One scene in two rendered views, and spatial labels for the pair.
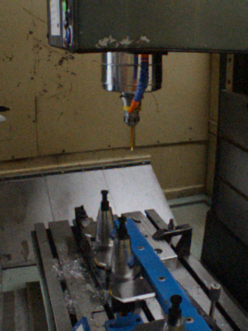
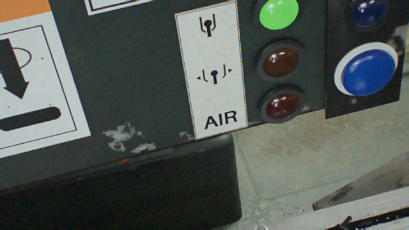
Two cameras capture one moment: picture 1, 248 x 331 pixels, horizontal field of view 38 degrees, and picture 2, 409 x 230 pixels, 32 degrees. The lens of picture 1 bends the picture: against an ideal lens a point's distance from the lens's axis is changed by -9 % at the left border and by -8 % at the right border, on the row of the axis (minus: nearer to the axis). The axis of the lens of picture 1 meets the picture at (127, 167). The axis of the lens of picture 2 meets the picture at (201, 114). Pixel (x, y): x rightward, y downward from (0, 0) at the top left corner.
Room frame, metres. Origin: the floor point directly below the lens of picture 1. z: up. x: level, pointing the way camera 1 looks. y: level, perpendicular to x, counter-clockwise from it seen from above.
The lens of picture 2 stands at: (0.69, 0.40, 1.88)
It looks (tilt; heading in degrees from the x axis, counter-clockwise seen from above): 44 degrees down; 280
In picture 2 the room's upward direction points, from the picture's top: 9 degrees counter-clockwise
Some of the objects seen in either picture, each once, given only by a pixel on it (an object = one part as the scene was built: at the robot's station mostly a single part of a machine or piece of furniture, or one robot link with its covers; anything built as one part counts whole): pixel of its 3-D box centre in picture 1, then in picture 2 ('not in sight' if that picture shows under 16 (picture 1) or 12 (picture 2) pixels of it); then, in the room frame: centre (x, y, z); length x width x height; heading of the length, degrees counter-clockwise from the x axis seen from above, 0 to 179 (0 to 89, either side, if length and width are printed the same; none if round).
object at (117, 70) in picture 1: (131, 66); not in sight; (1.00, -0.01, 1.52); 0.16 x 0.16 x 0.12
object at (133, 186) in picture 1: (86, 218); not in sight; (1.63, 0.19, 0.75); 0.89 x 0.67 x 0.26; 108
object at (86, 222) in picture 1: (83, 223); not in sight; (1.17, 0.15, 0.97); 0.13 x 0.03 x 0.15; 18
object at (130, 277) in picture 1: (122, 273); not in sight; (0.55, 0.01, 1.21); 0.06 x 0.06 x 0.03
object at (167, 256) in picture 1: (125, 245); not in sight; (1.04, 0.01, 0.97); 0.29 x 0.23 x 0.05; 18
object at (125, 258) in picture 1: (122, 253); not in sight; (0.55, 0.01, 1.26); 0.04 x 0.04 x 0.07
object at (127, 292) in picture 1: (132, 290); not in sight; (0.50, -0.01, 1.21); 0.07 x 0.05 x 0.01; 108
